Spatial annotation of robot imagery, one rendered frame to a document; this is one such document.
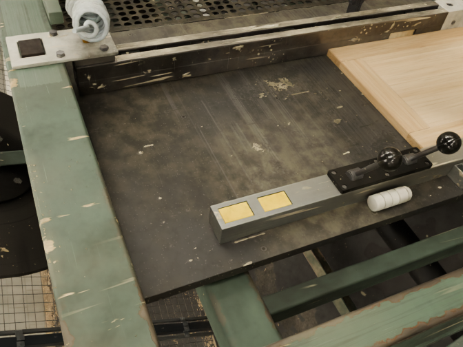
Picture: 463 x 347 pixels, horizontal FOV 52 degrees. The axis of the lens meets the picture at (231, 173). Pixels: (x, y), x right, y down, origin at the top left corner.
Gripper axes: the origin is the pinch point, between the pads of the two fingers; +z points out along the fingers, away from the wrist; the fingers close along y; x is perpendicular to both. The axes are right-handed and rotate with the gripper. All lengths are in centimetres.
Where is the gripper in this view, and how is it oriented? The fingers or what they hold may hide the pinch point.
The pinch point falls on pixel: (355, 3)
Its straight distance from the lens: 130.2
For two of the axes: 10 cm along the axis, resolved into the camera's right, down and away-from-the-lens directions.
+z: -1.1, 6.7, 7.4
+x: 4.0, 7.1, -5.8
